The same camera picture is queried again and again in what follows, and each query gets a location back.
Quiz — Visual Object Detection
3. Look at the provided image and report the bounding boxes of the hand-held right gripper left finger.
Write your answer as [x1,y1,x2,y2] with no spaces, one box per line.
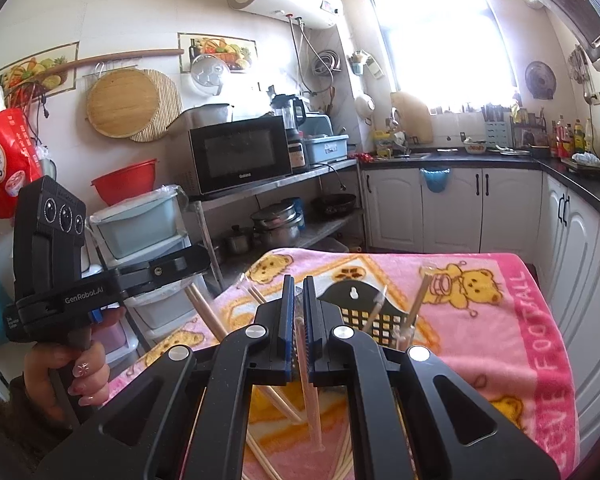
[35,275,298,480]

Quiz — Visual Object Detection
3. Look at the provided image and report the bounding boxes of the grey-blue dish rack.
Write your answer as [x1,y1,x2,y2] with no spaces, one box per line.
[300,114,350,165]

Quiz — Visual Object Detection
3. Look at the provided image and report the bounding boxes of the small steel pot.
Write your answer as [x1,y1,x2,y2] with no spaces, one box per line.
[225,225,255,255]

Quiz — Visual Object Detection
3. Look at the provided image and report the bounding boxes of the black blender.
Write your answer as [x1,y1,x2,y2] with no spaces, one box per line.
[270,92,308,173]

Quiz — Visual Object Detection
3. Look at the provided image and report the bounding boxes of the person's left hand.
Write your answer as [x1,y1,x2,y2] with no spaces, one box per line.
[22,306,127,422]

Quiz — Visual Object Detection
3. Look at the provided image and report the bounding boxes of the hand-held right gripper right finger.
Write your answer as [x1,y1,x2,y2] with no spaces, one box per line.
[302,276,562,480]

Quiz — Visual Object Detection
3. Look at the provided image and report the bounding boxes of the black microwave oven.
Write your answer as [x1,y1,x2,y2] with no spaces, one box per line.
[167,115,293,198]

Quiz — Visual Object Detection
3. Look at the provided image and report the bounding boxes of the thick wooden chopping board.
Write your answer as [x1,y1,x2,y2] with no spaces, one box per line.
[391,91,434,143]

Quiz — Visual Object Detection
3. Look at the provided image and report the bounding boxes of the green plastic utensil basket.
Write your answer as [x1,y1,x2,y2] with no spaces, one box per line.
[317,276,421,351]

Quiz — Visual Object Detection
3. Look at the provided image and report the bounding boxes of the red shopping bag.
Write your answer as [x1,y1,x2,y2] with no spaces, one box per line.
[0,80,43,221]

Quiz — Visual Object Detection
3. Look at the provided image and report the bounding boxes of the stacked steel pots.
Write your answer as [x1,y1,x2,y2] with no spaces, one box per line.
[250,202,305,248]

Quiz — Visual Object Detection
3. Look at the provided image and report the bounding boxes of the blue hanging bin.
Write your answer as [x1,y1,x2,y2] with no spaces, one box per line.
[419,166,452,193]

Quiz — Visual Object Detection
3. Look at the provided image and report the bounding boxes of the wooden chopsticks pair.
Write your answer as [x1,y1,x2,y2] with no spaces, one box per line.
[294,317,327,453]
[402,267,431,346]
[186,282,306,426]
[240,272,270,307]
[365,287,388,333]

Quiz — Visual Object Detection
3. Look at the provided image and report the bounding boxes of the black wok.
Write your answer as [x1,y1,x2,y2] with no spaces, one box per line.
[311,192,357,218]

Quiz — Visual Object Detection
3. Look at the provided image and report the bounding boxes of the fruit wall picture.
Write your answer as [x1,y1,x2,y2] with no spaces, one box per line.
[177,32,257,75]
[0,42,78,98]

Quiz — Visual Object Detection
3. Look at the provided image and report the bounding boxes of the row of condiment bottles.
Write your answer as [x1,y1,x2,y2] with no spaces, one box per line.
[550,119,595,158]

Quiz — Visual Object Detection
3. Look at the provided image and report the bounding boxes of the black spice rack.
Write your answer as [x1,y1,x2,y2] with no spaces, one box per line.
[510,107,548,148]

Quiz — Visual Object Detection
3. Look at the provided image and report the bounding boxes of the round wooden cutting board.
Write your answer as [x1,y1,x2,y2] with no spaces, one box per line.
[86,68,161,138]

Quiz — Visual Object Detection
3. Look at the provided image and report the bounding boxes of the red plastic basin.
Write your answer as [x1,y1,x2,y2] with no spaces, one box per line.
[91,158,160,206]

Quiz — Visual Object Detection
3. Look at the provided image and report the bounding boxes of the hanging white colander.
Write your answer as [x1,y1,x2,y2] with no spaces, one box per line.
[355,94,376,123]

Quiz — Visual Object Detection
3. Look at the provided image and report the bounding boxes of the black range hood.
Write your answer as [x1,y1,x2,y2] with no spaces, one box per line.
[525,0,600,72]

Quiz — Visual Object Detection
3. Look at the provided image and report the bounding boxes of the black kitchen countertop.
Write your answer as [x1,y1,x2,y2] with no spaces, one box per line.
[357,145,600,221]

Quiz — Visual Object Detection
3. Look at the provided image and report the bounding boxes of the kitchen window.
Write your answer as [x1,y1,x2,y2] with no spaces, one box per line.
[360,0,518,111]

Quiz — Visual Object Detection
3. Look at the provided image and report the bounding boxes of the pink printed bear blanket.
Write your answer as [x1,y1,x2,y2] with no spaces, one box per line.
[107,247,581,480]

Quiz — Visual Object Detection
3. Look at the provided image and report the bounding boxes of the person's left forearm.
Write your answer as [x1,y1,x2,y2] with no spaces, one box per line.
[0,375,81,480]

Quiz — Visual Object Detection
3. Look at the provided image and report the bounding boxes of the round woven mat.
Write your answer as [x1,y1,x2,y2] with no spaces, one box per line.
[130,69,185,143]

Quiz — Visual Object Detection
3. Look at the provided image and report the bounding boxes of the grey plastic drawer tower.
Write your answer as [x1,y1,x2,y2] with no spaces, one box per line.
[89,187,216,366]

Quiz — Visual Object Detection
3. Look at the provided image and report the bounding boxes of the hanging dark kitchen tools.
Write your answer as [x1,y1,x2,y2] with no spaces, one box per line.
[569,45,593,103]

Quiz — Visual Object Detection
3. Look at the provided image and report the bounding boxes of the long wooden rolling pin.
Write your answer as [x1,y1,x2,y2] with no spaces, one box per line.
[27,48,185,86]

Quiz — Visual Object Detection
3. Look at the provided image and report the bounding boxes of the pale knife holder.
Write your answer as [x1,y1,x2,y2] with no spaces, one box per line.
[482,104,506,143]

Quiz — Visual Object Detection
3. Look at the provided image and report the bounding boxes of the round dark fan cover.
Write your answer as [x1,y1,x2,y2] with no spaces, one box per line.
[525,61,557,98]

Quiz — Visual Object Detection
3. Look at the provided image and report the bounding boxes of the hanging utensil holder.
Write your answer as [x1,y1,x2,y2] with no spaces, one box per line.
[349,50,383,78]

